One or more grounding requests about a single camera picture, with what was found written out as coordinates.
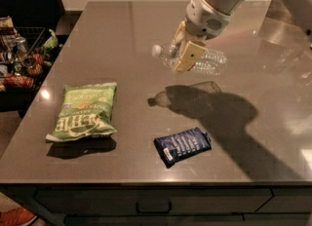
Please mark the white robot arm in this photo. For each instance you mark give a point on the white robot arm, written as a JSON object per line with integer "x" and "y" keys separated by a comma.
{"x": 301, "y": 11}

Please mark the red shoe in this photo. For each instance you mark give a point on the red shoe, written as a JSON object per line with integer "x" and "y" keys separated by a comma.
{"x": 17, "y": 217}

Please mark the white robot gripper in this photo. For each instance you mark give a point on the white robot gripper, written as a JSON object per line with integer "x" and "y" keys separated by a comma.
{"x": 205, "y": 18}

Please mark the green chip bag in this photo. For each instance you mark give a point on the green chip bag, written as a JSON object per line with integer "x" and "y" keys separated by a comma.
{"x": 86, "y": 112}

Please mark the clear plastic water bottle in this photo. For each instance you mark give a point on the clear plastic water bottle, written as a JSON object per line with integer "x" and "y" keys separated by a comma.
{"x": 212, "y": 62}

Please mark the black wire snack basket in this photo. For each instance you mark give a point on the black wire snack basket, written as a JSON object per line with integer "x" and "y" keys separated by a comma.
{"x": 26, "y": 56}

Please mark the black drawer handle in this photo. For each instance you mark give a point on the black drawer handle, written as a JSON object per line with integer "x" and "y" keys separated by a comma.
{"x": 153, "y": 207}

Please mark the dark blue snack pouch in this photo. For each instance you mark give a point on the dark blue snack pouch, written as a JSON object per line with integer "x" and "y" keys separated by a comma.
{"x": 180, "y": 146}

